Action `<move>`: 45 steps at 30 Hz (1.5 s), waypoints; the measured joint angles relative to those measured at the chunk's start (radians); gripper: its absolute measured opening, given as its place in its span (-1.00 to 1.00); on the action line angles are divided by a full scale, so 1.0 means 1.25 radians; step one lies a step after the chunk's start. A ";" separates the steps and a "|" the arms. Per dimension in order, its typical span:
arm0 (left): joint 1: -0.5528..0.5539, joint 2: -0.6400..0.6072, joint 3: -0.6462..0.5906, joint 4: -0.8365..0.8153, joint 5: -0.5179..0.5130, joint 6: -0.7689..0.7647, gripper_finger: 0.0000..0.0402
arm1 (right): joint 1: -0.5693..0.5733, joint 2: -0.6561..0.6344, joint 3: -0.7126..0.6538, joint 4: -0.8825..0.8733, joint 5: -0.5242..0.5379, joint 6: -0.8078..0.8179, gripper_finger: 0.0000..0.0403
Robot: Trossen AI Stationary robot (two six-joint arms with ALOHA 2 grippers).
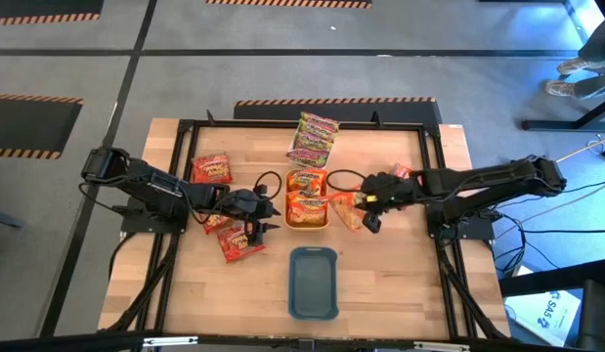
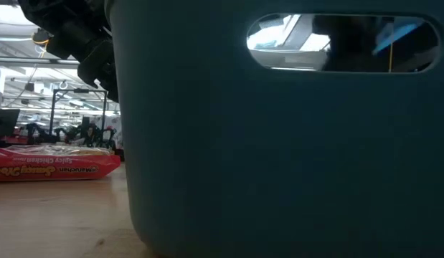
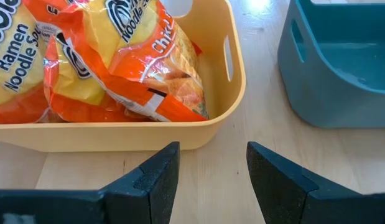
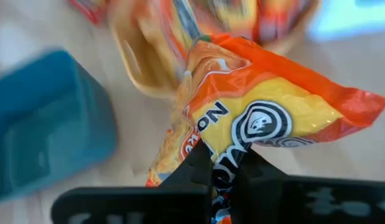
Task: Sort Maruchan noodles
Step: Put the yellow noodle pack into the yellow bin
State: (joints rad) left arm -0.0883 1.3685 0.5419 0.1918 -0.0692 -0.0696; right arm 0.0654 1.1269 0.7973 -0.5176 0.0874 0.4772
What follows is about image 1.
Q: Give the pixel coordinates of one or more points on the yellow plastic tray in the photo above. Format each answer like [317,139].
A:
[307,227]

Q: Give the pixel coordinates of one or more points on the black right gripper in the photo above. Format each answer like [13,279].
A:
[385,190]

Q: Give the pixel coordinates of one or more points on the dark grey floor object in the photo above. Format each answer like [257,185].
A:
[6,222]

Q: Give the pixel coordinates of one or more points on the black rig crossbar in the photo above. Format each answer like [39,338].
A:
[62,346]

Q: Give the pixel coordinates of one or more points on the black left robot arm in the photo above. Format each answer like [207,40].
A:
[150,181]

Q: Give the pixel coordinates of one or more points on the black hazard-striped floor mat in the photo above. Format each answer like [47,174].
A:
[282,3]
[38,7]
[263,112]
[28,127]

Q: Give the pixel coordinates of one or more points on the person's foot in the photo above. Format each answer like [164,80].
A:
[580,66]
[560,89]

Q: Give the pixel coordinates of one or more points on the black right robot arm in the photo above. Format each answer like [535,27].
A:
[478,178]

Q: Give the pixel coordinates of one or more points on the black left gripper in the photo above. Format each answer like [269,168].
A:
[246,205]

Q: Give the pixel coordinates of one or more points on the orange Maruchan ramen pack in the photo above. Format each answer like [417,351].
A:
[348,212]
[307,210]
[307,178]

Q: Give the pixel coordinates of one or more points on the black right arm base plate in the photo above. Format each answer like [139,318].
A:
[480,231]

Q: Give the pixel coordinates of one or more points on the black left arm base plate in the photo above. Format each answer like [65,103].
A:
[136,226]

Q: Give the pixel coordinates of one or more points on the white printed paper bag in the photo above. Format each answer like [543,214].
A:
[541,313]

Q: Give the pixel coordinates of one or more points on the green Maruchan ramen pack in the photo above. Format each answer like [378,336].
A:
[308,158]
[317,131]
[321,119]

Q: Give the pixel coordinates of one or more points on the black metal table frame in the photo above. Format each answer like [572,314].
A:
[233,124]

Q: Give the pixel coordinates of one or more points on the silver rail bracket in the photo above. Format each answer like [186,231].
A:
[170,341]
[441,346]

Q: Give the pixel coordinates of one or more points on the black desk frame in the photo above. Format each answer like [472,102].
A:
[551,125]

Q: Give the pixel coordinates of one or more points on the dark grey box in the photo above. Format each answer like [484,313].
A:
[597,318]

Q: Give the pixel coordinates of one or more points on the person's leg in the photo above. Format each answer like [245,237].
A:
[600,44]
[595,87]

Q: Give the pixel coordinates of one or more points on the black table leg beam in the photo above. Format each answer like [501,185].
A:
[551,281]

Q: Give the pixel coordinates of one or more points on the teal plastic tray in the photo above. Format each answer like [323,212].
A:
[313,283]

